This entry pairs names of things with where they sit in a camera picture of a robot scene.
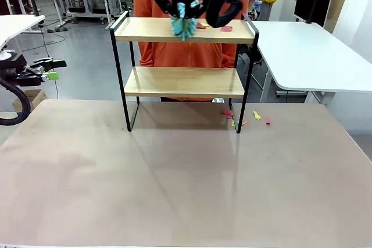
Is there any brown cardboard box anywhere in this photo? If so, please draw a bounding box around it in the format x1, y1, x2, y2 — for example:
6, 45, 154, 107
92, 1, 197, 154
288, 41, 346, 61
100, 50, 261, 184
13, 89, 48, 113

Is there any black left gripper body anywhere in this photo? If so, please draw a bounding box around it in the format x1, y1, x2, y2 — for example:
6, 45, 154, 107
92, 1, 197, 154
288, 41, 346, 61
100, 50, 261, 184
0, 55, 28, 86

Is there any black floor cable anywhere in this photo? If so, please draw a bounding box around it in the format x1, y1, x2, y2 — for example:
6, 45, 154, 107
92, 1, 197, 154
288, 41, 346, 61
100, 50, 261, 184
40, 18, 67, 100

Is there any two-tier wood and black shelf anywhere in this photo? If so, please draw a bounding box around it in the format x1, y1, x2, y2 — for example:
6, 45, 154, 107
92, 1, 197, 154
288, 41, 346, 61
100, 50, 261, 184
109, 10, 260, 134

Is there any teal microfiber duster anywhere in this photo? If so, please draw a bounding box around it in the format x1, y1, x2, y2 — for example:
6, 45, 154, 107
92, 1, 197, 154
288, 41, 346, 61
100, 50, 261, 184
170, 2, 199, 42

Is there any black chair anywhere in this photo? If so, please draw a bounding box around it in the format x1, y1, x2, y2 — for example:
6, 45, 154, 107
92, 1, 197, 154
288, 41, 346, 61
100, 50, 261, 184
237, 43, 262, 69

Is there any black monitor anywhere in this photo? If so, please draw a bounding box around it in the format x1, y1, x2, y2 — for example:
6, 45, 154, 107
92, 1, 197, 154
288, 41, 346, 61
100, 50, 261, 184
294, 0, 334, 28

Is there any small white table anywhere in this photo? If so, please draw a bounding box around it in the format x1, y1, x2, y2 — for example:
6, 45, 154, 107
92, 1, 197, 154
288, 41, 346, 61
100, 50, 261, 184
0, 15, 46, 51

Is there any large white table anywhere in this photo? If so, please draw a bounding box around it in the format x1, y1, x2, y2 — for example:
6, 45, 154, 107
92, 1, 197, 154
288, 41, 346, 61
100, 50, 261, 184
250, 20, 372, 106

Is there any person in orange hoodie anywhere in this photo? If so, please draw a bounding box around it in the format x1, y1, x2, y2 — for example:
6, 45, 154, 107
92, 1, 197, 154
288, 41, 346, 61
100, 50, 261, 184
133, 0, 252, 102

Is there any black left arm cable sleeve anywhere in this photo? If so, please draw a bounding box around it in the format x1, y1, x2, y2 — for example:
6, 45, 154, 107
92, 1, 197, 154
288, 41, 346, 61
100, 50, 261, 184
0, 78, 32, 127

